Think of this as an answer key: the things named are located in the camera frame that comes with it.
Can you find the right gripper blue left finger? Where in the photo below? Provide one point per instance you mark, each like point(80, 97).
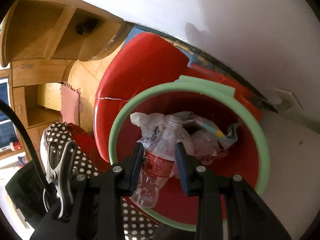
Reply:
point(119, 181)

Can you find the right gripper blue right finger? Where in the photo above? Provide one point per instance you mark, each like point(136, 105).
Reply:
point(248, 216)

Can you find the clear plastic bottle red label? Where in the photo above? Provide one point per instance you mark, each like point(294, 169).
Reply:
point(158, 162)

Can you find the green rimmed red trash bucket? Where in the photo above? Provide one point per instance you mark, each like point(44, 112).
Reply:
point(248, 157)

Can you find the crumpled trash in bucket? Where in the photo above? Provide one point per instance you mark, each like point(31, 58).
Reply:
point(201, 137)

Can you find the polka dot brown cloth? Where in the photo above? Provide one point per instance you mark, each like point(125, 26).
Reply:
point(89, 163)

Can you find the metal clip on right gripper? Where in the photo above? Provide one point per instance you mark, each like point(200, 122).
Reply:
point(59, 176)

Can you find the pink foam floor mat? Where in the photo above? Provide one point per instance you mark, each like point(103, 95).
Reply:
point(71, 104)

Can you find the red plastic basin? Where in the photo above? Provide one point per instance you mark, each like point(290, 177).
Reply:
point(144, 61)

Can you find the wooden desk with shelves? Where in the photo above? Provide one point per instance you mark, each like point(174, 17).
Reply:
point(40, 42)

